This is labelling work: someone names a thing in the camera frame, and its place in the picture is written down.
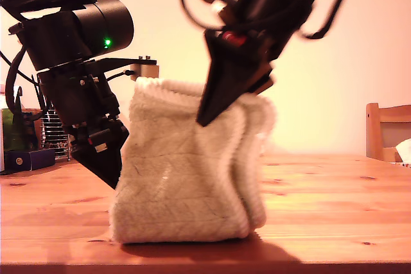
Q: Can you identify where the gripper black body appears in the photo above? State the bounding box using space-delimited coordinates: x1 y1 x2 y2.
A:
37 58 122 146

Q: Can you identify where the cream fluffy tea towel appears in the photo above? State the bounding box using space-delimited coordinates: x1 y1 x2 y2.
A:
109 76 277 244

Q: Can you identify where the dark navy box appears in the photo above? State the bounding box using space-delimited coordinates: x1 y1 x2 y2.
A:
3 148 56 172

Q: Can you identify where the green paper package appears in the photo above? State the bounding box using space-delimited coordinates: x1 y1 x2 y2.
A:
0 107 41 153

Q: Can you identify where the wooden chair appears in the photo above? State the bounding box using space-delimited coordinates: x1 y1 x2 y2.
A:
365 103 411 162

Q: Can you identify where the white tissue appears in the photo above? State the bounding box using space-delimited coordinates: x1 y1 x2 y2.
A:
394 138 411 162

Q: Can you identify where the chrome wire rack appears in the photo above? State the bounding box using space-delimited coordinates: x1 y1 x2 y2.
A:
40 110 74 161

